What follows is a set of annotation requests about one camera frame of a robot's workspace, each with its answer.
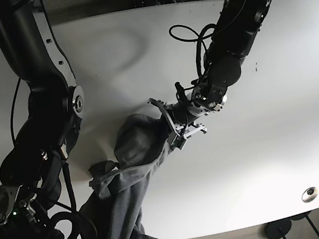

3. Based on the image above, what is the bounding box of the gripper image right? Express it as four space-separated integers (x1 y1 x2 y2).
148 98 207 145

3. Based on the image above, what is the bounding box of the dark grey T-shirt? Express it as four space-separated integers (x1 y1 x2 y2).
8 108 190 239

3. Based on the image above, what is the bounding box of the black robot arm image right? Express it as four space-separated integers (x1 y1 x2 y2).
149 0 271 149

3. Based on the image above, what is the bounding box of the black robot arm image left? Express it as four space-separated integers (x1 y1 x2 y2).
0 0 97 239

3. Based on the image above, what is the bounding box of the round black stand base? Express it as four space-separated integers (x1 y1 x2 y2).
259 218 292 239

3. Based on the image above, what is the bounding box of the right silver table grommet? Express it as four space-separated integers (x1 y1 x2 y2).
301 187 318 203

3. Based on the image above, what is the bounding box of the grey wrist camera image right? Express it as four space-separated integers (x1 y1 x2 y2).
169 135 187 150

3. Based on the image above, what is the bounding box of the black cable loop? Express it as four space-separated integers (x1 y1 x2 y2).
167 18 225 81

